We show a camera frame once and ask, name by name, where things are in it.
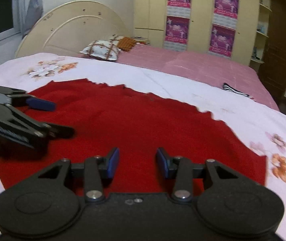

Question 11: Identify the red knitted garment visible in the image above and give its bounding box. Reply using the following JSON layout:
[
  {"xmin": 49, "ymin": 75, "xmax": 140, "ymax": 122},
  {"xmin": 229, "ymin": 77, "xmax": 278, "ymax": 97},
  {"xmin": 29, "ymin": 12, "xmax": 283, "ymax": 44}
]
[{"xmin": 0, "ymin": 80, "xmax": 266, "ymax": 193}]

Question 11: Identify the cream curved headboard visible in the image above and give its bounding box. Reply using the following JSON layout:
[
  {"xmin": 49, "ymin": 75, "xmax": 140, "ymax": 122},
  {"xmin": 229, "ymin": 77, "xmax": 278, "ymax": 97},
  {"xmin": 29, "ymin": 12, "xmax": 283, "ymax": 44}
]
[{"xmin": 15, "ymin": 0, "xmax": 132, "ymax": 58}]

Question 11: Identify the grey tied curtain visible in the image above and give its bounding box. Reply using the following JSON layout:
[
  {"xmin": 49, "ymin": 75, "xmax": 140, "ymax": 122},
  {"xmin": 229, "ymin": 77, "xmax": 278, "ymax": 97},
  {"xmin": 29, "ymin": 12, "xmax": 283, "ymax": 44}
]
[{"xmin": 12, "ymin": 0, "xmax": 43, "ymax": 38}]

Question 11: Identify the white patterned pillow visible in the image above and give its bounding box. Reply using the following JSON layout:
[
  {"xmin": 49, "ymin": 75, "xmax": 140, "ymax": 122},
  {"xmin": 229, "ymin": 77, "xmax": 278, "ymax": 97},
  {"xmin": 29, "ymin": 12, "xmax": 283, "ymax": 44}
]
[{"xmin": 79, "ymin": 40, "xmax": 120, "ymax": 61}]

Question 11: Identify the black white striped cloth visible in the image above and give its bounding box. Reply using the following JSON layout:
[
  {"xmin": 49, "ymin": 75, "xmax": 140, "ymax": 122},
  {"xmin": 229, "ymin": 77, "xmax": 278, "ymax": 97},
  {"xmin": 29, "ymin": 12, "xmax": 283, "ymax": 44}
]
[{"xmin": 222, "ymin": 83, "xmax": 254, "ymax": 100}]

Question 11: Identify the white floral bedsheet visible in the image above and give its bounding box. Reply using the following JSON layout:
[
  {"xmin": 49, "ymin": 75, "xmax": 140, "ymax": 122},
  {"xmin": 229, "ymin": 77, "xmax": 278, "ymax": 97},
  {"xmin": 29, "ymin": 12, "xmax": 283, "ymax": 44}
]
[{"xmin": 0, "ymin": 52, "xmax": 286, "ymax": 241}]

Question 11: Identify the pink bed cover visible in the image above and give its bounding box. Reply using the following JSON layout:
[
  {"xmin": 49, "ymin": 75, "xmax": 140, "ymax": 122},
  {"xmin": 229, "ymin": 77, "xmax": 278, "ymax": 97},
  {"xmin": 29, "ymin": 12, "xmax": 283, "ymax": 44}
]
[{"xmin": 117, "ymin": 44, "xmax": 279, "ymax": 111}]

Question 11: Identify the orange checked cloth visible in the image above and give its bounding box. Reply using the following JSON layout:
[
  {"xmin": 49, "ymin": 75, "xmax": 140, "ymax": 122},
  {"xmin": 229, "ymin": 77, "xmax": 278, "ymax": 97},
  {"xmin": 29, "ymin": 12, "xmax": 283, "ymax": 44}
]
[{"xmin": 117, "ymin": 37, "xmax": 137, "ymax": 52}]

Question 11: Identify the cream wardrobe with posters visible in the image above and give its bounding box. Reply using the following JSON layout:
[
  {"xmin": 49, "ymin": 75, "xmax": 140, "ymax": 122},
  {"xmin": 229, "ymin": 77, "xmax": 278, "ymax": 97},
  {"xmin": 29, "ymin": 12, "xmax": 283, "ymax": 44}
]
[{"xmin": 134, "ymin": 0, "xmax": 270, "ymax": 65}]

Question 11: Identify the brown wooden door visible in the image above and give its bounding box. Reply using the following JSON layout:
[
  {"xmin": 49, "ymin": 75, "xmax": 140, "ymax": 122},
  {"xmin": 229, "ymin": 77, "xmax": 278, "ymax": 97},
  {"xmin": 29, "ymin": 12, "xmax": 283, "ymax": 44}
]
[{"xmin": 258, "ymin": 0, "xmax": 286, "ymax": 103}]

